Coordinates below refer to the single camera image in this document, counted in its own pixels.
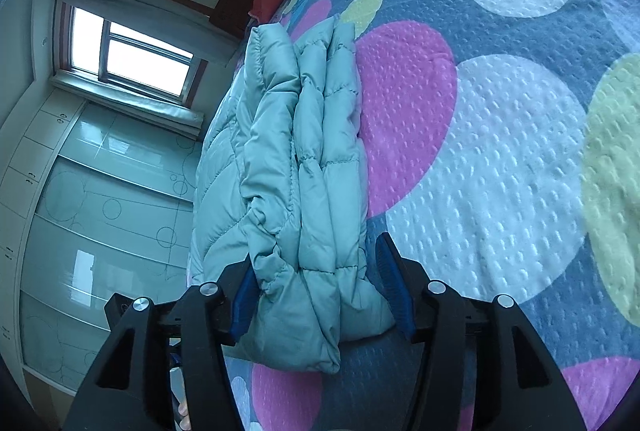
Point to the window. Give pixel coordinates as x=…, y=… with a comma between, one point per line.
x=130, y=56

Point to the pale curtain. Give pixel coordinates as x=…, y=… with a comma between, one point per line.
x=140, y=103
x=150, y=6

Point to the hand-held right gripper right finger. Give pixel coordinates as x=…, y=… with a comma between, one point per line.
x=397, y=291

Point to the light green puffer jacket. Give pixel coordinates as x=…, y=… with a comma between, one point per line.
x=300, y=161

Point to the circle-print bedspread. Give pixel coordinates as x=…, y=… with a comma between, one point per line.
x=500, y=136

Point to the person's left hand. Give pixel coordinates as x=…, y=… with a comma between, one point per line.
x=183, y=413

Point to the white wardrobe with circle pattern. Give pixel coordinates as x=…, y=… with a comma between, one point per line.
x=90, y=221

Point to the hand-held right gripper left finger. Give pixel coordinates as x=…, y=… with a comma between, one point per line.
x=245, y=298

